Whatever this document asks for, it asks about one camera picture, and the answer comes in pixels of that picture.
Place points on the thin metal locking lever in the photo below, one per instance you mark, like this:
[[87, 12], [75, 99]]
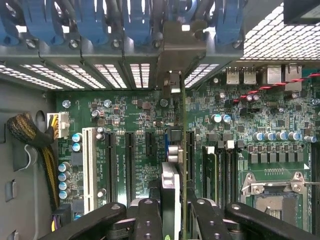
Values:
[[310, 184]]

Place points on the RAM stick in slot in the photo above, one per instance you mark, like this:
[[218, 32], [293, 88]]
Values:
[[211, 175]]

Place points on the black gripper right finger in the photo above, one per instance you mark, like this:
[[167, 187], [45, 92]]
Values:
[[207, 220]]

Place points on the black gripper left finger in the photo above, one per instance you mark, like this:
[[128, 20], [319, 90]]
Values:
[[147, 220]]

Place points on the CPU socket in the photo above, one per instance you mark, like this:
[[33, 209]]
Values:
[[272, 207]]

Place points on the black RAM slot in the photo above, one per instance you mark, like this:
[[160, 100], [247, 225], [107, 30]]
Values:
[[231, 175], [316, 175], [221, 175]]

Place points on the long black expansion slot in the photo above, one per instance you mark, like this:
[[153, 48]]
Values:
[[130, 162], [191, 150], [111, 162]]

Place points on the green motherboard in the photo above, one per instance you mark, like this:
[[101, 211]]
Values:
[[140, 107]]

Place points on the blue expansion slot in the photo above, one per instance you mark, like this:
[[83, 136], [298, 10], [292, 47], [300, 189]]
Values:
[[165, 140]]

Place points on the white expansion slot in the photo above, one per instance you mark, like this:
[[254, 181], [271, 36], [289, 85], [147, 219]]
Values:
[[89, 162]]

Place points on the short black expansion slot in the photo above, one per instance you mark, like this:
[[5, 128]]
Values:
[[150, 142]]

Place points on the blue card retention clip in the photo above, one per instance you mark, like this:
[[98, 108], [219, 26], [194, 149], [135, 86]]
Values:
[[42, 22], [92, 22], [137, 22], [228, 22]]

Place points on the open black PC case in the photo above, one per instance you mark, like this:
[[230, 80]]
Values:
[[75, 53]]

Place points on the white power connector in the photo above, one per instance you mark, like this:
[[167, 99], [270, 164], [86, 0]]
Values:
[[62, 125]]

